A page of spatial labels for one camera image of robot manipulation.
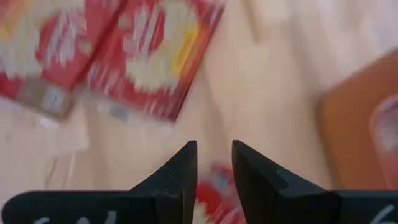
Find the red popcorn bag clear wrap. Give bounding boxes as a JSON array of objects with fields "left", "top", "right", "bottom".
[
  {"left": 194, "top": 161, "right": 248, "bottom": 224},
  {"left": 0, "top": 0, "right": 124, "bottom": 121},
  {"left": 369, "top": 95, "right": 398, "bottom": 189},
  {"left": 85, "top": 0, "right": 227, "bottom": 124}
]

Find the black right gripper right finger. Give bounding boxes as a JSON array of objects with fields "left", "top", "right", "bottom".
[{"left": 231, "top": 139, "right": 398, "bottom": 224}]

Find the orange plastic basket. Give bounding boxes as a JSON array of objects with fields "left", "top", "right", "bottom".
[{"left": 316, "top": 49, "right": 398, "bottom": 191}]

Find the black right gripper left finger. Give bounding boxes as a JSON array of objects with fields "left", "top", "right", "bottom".
[{"left": 1, "top": 139, "right": 198, "bottom": 224}]

